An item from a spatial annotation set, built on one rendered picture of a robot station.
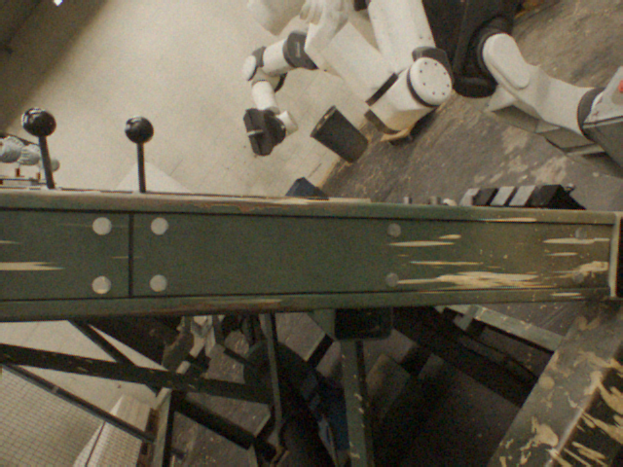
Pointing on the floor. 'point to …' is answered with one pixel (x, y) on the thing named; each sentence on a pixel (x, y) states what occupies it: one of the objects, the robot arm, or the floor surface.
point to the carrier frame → (522, 381)
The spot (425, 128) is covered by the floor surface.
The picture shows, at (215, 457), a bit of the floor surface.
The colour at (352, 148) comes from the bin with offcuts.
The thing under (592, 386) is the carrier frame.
